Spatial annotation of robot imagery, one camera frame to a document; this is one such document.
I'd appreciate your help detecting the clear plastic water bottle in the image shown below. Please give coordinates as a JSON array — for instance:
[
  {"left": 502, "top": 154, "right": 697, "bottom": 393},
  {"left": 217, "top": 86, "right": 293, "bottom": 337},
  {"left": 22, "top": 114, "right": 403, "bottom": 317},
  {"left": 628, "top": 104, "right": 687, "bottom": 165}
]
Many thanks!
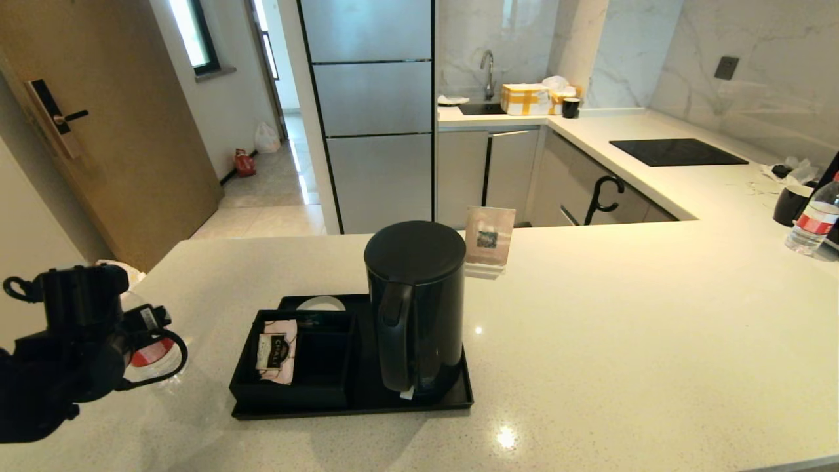
[
  {"left": 120, "top": 288, "right": 189, "bottom": 387},
  {"left": 783, "top": 172, "right": 839, "bottom": 256}
]

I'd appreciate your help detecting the black electric kettle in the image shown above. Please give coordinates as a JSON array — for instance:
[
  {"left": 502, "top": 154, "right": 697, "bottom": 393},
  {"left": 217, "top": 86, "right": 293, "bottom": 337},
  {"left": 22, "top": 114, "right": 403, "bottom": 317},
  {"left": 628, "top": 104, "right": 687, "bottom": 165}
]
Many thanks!
[{"left": 364, "top": 220, "right": 467, "bottom": 401}]

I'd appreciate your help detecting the pink tea bag packet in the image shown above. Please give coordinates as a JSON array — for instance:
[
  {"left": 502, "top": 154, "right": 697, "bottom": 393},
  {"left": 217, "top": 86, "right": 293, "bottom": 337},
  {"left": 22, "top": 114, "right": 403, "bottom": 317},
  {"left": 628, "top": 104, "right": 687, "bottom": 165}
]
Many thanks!
[{"left": 255, "top": 319, "right": 298, "bottom": 385}]

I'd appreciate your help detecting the white yellow plastic bag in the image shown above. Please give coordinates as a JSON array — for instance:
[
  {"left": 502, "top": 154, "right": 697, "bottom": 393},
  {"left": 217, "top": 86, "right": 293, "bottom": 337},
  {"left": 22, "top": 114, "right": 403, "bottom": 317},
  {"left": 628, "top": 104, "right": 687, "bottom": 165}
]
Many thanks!
[{"left": 97, "top": 260, "right": 146, "bottom": 292}]

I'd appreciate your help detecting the brown wooden door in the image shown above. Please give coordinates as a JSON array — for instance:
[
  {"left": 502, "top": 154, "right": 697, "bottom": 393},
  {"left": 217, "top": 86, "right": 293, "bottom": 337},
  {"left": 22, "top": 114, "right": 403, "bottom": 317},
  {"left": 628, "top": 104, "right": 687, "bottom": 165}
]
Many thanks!
[{"left": 0, "top": 0, "right": 225, "bottom": 273}]

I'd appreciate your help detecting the black compartment box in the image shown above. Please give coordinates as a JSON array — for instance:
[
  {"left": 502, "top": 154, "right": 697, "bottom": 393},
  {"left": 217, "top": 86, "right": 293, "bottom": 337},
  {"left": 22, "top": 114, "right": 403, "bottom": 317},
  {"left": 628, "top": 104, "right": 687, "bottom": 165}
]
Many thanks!
[{"left": 229, "top": 309, "right": 357, "bottom": 408}]

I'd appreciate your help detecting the white round coaster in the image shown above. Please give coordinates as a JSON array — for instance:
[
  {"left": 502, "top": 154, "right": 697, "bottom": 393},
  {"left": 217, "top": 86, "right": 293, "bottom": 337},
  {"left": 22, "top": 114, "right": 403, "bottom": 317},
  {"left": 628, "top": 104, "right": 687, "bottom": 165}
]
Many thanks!
[{"left": 296, "top": 296, "right": 346, "bottom": 312}]

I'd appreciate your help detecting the black serving tray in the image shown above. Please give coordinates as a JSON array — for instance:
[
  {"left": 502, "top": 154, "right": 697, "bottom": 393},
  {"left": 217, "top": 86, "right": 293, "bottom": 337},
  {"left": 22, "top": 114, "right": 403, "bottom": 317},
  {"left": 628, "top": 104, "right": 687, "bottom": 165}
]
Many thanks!
[{"left": 230, "top": 294, "right": 474, "bottom": 421}]

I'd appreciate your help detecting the dark framed window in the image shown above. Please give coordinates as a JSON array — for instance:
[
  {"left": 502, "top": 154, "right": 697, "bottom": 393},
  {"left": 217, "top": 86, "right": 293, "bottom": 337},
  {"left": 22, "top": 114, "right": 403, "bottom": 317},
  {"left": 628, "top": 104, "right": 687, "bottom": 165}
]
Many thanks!
[{"left": 167, "top": 0, "right": 221, "bottom": 76}]

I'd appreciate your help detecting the silver refrigerator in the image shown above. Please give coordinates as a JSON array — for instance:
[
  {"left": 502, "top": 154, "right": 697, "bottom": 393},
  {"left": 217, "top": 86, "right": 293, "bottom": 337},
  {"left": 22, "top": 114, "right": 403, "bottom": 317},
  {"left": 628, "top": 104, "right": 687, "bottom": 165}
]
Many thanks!
[{"left": 296, "top": 0, "right": 437, "bottom": 235}]

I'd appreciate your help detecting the grey cabinet door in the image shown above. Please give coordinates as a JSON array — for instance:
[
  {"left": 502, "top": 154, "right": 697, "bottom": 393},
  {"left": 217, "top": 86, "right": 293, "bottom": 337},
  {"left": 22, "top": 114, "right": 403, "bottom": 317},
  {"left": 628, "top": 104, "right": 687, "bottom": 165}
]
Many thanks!
[
  {"left": 437, "top": 131, "right": 489, "bottom": 230},
  {"left": 486, "top": 130, "right": 539, "bottom": 227}
]

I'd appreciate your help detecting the QR code sign stand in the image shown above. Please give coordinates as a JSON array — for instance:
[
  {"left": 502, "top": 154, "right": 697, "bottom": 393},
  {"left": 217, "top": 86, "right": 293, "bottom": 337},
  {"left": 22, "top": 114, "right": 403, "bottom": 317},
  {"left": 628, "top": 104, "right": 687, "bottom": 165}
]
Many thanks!
[{"left": 463, "top": 206, "right": 517, "bottom": 281}]

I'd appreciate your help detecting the chrome faucet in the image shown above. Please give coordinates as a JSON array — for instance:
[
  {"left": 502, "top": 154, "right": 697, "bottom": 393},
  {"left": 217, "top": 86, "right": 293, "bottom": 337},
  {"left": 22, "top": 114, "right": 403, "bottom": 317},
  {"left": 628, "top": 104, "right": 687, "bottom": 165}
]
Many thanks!
[{"left": 479, "top": 50, "right": 496, "bottom": 102}]

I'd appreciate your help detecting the large yellow taped box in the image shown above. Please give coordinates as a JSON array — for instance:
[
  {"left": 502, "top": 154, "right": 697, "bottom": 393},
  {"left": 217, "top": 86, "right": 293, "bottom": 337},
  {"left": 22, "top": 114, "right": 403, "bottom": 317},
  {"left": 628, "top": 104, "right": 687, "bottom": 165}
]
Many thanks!
[{"left": 500, "top": 83, "right": 553, "bottom": 117}]

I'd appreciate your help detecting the grey drawer cabinet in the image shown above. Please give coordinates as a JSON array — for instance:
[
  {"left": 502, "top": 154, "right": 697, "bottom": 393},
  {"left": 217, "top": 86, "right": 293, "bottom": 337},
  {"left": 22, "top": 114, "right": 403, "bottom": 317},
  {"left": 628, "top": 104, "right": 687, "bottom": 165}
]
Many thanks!
[{"left": 528, "top": 128, "right": 679, "bottom": 228}]

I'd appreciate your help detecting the black induction cooktop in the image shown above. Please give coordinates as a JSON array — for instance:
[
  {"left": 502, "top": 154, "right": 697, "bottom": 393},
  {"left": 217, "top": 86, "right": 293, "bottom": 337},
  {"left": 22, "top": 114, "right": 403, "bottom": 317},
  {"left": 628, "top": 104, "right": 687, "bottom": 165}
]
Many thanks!
[{"left": 608, "top": 138, "right": 749, "bottom": 167}]

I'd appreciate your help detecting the black mug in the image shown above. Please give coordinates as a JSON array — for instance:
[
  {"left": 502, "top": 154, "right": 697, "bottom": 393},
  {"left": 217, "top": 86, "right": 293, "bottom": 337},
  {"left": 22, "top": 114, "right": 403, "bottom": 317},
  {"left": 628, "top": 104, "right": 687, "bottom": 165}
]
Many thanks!
[{"left": 772, "top": 184, "right": 815, "bottom": 227}]

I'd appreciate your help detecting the crumpled clear plastic wrap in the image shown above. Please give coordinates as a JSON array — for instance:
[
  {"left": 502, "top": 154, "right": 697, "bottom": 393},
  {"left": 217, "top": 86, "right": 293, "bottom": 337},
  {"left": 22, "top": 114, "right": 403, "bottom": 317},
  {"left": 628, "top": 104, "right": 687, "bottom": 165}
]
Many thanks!
[{"left": 760, "top": 157, "right": 820, "bottom": 186}]

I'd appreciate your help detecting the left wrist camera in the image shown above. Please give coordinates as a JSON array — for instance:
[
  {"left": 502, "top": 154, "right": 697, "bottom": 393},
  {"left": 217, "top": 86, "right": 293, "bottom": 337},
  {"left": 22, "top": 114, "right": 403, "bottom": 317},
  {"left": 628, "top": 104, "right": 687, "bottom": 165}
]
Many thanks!
[{"left": 125, "top": 304, "right": 173, "bottom": 335}]

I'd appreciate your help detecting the long black left arm cable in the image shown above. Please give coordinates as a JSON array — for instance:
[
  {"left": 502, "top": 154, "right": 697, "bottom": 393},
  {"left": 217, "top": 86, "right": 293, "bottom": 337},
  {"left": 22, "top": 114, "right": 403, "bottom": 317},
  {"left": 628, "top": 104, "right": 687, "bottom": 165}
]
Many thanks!
[{"left": 3, "top": 276, "right": 41, "bottom": 304}]

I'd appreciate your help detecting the black door lock handle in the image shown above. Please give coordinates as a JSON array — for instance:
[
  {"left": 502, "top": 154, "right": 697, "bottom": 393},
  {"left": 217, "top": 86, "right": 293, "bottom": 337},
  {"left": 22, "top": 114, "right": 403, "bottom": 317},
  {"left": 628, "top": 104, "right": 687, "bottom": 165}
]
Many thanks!
[{"left": 25, "top": 79, "right": 89, "bottom": 137}]

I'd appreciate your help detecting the black hook handle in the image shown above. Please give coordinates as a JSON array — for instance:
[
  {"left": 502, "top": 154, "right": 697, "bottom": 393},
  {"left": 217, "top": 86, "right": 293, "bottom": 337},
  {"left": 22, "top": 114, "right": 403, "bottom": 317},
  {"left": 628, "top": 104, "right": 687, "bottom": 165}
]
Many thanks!
[{"left": 583, "top": 175, "right": 625, "bottom": 226}]

